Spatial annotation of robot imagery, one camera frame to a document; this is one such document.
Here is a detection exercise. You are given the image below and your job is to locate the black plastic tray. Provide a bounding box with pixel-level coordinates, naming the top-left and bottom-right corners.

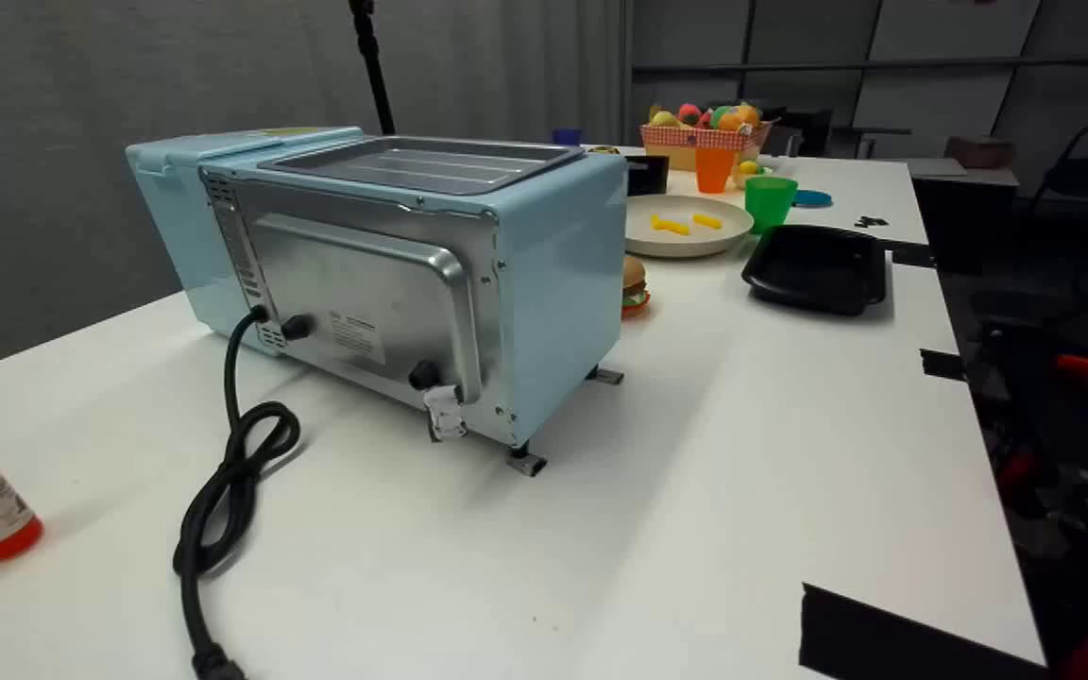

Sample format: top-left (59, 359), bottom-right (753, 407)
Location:
top-left (738, 224), bottom-right (890, 320)

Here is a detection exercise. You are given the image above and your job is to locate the light blue toaster oven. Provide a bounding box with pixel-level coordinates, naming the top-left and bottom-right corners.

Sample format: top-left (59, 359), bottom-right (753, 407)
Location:
top-left (122, 122), bottom-right (632, 481)

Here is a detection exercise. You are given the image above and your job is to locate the cream round plate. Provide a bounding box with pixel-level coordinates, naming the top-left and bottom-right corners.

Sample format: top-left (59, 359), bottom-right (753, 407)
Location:
top-left (621, 189), bottom-right (760, 263)

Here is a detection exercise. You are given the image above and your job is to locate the black stand pole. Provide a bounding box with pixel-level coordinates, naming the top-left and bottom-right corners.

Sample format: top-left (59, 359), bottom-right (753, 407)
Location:
top-left (345, 0), bottom-right (399, 141)

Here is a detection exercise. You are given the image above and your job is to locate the black power cord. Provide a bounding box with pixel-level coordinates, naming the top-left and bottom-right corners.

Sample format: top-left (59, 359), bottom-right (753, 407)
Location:
top-left (169, 303), bottom-right (310, 680)

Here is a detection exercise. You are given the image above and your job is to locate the pink fruit basket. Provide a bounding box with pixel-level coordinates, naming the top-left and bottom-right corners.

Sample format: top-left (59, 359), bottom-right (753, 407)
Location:
top-left (637, 103), bottom-right (778, 175)

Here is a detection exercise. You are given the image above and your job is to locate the toy burger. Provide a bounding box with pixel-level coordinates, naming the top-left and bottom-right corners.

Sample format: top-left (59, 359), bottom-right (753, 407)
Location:
top-left (621, 252), bottom-right (653, 320)

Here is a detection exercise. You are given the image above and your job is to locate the green plastic cup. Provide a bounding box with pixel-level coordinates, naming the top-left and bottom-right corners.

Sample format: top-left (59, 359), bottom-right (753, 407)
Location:
top-left (739, 170), bottom-right (799, 238)

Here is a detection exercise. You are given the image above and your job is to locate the orange plastic cup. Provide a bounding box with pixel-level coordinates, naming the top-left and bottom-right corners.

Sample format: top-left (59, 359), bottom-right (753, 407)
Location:
top-left (690, 127), bottom-right (745, 196)

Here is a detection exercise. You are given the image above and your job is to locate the black tape strip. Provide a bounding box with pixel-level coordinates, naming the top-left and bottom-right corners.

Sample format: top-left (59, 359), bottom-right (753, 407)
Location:
top-left (886, 242), bottom-right (938, 273)
top-left (917, 349), bottom-right (969, 384)

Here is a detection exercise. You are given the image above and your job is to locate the brown box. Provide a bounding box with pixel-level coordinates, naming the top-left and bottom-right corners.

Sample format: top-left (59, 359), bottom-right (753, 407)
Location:
top-left (939, 133), bottom-right (1020, 175)

